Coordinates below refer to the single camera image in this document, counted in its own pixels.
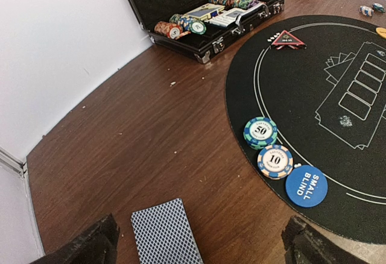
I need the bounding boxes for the white blue chips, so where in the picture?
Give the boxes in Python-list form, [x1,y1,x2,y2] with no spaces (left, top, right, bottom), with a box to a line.
[257,145,294,180]

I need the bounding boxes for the blue playing card deck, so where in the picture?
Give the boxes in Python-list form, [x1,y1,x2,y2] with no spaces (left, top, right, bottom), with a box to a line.
[131,198,203,263]

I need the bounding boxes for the white blue chip stack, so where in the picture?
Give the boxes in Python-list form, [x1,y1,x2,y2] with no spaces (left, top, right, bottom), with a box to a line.
[359,5,374,17]

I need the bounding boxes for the yellow card box in case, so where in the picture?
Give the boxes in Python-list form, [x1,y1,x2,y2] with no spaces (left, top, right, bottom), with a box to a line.
[185,3,225,21]

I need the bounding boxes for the blue small blind button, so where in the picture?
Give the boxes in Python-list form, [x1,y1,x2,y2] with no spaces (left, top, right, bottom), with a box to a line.
[285,165,328,208]

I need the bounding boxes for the left aluminium frame post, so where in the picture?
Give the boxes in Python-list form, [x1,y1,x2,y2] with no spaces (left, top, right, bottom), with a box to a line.
[1,149,45,263]

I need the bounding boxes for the orange big blind button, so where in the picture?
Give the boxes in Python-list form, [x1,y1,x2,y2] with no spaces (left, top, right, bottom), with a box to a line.
[376,27,386,39]

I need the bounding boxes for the multicolour chip row in case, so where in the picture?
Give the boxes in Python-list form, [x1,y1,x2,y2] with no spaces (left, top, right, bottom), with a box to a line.
[208,0,253,10]

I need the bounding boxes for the black poker chip case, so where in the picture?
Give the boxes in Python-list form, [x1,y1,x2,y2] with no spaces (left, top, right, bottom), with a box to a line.
[128,0,285,64]

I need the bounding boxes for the red triangle all-in marker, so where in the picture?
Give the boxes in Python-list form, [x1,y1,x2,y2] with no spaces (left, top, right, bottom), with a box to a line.
[271,30,307,50]

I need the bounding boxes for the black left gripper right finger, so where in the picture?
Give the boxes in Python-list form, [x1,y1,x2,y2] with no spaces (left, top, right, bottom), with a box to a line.
[281,215,385,263]

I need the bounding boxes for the green chip stack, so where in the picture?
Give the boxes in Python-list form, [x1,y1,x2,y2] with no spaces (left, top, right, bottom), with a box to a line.
[372,2,385,13]

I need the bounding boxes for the round black poker mat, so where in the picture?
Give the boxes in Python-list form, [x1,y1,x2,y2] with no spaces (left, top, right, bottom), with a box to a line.
[226,15,385,244]

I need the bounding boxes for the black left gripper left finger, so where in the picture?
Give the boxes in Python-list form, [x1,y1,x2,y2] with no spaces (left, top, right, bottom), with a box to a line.
[34,214,120,264]

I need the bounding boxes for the green chips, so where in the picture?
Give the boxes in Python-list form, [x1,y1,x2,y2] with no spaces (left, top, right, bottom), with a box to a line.
[243,117,278,150]

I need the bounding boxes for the red chip row in case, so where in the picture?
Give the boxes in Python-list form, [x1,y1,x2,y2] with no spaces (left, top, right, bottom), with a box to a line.
[154,21,191,40]

